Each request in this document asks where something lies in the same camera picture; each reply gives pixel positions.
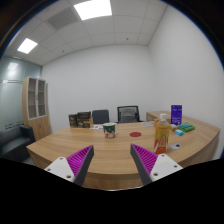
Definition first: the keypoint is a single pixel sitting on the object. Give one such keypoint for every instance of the purple standing package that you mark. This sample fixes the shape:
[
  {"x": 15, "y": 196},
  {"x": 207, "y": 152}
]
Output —
[{"x": 176, "y": 114}]

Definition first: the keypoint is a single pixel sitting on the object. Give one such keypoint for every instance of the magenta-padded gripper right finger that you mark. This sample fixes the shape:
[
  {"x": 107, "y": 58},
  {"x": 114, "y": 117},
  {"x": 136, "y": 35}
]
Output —
[{"x": 161, "y": 165}]

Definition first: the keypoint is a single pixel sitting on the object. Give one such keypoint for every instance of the large ceiling light panel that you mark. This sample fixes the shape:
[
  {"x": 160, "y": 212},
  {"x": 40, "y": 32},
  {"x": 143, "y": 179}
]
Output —
[{"x": 93, "y": 8}]

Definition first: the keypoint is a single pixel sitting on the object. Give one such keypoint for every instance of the tan cardboard box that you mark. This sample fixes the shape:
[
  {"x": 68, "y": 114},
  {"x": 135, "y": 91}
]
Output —
[{"x": 88, "y": 124}]

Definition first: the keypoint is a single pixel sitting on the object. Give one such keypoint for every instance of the ceiling air vent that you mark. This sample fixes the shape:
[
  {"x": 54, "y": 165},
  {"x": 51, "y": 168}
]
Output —
[{"x": 62, "y": 18}]

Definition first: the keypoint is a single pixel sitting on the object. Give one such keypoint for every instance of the yellow-labelled drink bottle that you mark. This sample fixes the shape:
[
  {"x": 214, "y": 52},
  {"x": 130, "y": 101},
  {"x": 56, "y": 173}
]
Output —
[{"x": 161, "y": 136}]

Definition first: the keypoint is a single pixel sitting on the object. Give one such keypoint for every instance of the small ceiling light panel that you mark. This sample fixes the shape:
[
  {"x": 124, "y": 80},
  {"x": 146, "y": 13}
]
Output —
[{"x": 27, "y": 45}]

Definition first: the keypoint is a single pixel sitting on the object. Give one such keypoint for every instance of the printed paper leaflet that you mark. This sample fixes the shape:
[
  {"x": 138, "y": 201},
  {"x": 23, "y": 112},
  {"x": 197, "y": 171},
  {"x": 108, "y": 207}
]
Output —
[{"x": 96, "y": 126}]

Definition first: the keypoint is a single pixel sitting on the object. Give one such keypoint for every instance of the green and white mug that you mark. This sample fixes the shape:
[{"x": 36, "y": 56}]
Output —
[{"x": 109, "y": 130}]

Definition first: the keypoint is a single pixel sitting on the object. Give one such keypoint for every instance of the round white pad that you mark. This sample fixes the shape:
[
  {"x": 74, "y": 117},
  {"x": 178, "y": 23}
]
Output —
[{"x": 148, "y": 124}]

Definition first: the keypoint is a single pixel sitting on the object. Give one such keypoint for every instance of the black sofa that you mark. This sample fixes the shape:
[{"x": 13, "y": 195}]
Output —
[{"x": 15, "y": 141}]

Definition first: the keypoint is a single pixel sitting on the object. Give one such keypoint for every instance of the black mesh office chair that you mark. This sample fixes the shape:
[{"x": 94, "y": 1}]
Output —
[{"x": 128, "y": 115}]

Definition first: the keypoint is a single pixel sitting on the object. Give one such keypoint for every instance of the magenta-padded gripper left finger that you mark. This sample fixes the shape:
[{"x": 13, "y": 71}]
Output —
[{"x": 63, "y": 166}]

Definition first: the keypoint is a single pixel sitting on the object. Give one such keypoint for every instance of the green folded cloth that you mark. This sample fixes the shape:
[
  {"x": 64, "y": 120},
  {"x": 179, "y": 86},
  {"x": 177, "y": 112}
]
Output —
[{"x": 186, "y": 127}]

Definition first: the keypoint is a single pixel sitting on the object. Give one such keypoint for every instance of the dark padded office chair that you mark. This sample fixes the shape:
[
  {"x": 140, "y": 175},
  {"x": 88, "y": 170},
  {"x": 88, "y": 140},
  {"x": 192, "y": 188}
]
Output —
[{"x": 100, "y": 116}]

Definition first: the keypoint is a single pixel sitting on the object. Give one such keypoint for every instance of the grey round table grommet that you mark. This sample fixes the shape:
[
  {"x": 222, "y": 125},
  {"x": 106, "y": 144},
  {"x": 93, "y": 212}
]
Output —
[{"x": 175, "y": 146}]

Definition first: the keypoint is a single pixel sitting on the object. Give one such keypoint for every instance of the small tan labelled box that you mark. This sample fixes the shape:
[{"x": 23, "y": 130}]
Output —
[{"x": 174, "y": 127}]

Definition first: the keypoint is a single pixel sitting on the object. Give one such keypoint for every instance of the small light blue box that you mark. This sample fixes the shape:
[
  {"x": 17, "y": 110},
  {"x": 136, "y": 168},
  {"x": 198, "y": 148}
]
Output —
[{"x": 179, "y": 132}]

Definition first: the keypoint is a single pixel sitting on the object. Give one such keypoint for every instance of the small dark printed box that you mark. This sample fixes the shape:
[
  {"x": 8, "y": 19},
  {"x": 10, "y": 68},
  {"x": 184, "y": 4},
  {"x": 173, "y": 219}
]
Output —
[{"x": 72, "y": 120}]

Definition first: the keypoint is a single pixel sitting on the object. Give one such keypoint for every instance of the large dark printed box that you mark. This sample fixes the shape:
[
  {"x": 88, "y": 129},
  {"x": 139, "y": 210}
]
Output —
[{"x": 83, "y": 116}]

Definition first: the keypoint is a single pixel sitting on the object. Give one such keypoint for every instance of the wooden shelf unit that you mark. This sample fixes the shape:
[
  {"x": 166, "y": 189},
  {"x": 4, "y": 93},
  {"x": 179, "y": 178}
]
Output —
[{"x": 40, "y": 126}]

